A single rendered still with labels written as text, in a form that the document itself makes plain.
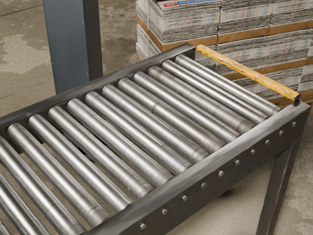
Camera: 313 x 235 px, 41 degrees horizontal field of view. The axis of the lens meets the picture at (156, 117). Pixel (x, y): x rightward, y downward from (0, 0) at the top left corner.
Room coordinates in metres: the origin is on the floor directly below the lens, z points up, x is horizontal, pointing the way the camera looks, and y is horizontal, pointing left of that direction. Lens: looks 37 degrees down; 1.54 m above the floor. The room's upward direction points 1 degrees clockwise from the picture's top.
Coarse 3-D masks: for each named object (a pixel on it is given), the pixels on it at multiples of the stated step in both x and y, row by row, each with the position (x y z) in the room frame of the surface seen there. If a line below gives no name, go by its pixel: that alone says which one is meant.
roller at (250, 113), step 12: (168, 60) 1.32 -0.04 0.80; (168, 72) 1.28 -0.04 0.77; (180, 72) 1.25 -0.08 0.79; (192, 84) 1.19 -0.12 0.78; (204, 84) 1.17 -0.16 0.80; (216, 96) 1.11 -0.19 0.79; (228, 96) 1.10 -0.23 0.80; (228, 108) 1.07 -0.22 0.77; (240, 108) 1.04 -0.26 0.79; (252, 108) 1.04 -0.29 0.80; (252, 120) 1.00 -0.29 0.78; (264, 120) 0.98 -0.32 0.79
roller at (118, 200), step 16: (32, 128) 0.94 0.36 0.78; (48, 128) 0.91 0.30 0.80; (48, 144) 0.87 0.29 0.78; (64, 144) 0.85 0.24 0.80; (64, 160) 0.81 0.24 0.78; (80, 160) 0.79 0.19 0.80; (80, 176) 0.75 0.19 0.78; (96, 176) 0.73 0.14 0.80; (96, 192) 0.70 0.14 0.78; (112, 192) 0.68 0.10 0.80; (112, 208) 0.65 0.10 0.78
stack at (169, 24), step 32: (160, 0) 1.81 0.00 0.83; (192, 0) 1.82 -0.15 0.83; (224, 0) 1.84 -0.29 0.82; (256, 0) 1.91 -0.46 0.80; (288, 0) 1.98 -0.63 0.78; (160, 32) 1.76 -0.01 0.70; (192, 32) 1.79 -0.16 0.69; (224, 32) 1.85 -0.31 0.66; (288, 32) 2.00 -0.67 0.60; (256, 64) 1.94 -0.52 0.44
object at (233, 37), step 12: (144, 24) 1.96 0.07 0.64; (288, 24) 1.99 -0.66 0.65; (300, 24) 2.02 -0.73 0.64; (312, 24) 2.05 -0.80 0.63; (216, 36) 1.83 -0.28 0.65; (228, 36) 1.86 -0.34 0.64; (240, 36) 1.89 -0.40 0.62; (252, 36) 1.92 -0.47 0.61; (168, 48) 1.74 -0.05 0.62; (300, 60) 2.04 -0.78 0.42; (312, 60) 2.07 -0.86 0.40; (264, 72) 1.96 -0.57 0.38
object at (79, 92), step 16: (176, 48) 1.41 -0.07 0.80; (192, 48) 1.42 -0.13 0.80; (144, 64) 1.28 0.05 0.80; (160, 64) 1.31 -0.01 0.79; (96, 80) 1.17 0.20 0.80; (112, 80) 1.17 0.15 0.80; (64, 96) 1.07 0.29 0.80; (80, 96) 1.08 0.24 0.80; (16, 112) 0.98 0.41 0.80; (32, 112) 0.99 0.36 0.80; (0, 128) 0.91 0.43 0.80
